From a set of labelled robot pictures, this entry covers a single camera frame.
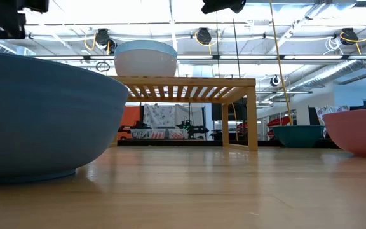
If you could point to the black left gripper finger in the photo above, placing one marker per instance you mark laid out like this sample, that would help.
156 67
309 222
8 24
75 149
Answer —
9 25

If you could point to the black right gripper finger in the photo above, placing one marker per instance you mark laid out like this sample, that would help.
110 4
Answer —
221 4

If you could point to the light blue bowl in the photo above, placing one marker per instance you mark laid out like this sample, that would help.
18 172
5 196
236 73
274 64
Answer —
145 47

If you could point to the teal bowl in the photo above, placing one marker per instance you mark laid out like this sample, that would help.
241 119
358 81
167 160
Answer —
297 136
145 66

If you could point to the pink bowl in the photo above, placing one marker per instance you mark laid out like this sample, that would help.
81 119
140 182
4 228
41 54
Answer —
361 133

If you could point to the black background robot arm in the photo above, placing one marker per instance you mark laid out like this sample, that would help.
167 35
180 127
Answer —
192 128
135 128

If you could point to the wooden slatted shelf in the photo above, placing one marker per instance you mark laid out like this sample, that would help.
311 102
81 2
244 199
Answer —
186 81

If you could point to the black monitor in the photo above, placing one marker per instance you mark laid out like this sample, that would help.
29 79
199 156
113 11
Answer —
238 111

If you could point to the red storage bins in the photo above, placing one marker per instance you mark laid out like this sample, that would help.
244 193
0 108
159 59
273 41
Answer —
276 121

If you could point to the clear plastic bin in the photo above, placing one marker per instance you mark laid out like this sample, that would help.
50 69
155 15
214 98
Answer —
177 134
148 134

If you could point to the orange partition panel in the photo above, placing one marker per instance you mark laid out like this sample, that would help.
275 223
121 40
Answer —
130 117

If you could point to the floral cloth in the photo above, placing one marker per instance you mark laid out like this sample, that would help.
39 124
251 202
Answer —
326 111

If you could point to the silver ceiling air duct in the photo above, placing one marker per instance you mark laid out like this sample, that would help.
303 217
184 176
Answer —
345 68

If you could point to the black aluminium table frame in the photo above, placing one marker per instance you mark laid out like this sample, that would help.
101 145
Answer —
170 143

